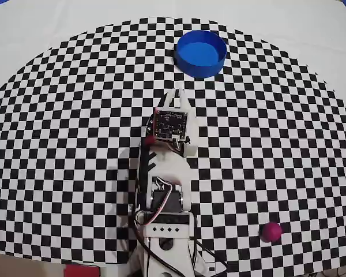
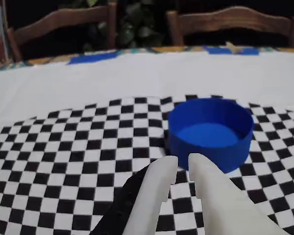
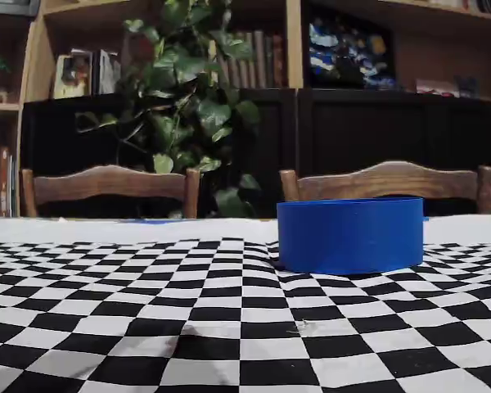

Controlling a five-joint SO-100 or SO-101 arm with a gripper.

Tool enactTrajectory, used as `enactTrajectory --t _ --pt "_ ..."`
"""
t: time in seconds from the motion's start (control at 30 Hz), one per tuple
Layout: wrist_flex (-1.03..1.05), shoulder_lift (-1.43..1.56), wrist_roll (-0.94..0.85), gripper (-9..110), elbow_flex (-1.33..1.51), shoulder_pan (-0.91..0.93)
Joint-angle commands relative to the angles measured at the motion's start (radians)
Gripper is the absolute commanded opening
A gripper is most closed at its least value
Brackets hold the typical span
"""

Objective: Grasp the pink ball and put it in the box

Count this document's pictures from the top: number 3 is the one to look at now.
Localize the blue round box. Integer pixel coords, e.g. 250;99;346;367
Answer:
276;196;426;276

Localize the small dark blue box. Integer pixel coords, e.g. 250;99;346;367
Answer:
453;75;481;99

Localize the dark grey box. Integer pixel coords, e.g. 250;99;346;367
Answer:
0;0;41;18

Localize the black low cabinet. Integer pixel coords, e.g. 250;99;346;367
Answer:
20;87;491;218

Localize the large leafy green plant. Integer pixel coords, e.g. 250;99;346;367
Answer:
74;0;268;219

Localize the row of brown books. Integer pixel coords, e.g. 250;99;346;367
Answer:
217;29;288;89

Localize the brown wooden chair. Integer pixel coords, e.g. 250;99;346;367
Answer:
19;164;201;219
279;160;491;216

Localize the black white checkered mat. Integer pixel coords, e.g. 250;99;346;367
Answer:
0;215;491;393

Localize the light wooden bookshelf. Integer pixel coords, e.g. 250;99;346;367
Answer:
0;0;491;218

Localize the starry night painting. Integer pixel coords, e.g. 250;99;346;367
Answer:
308;15;397;91

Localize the white book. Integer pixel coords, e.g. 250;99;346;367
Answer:
92;47;123;96

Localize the illustrated book cover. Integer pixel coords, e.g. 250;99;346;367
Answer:
52;52;94;100

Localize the red white flat item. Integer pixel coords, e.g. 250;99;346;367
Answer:
414;77;462;98

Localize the stack of thin books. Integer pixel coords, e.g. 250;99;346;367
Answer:
0;145;20;218

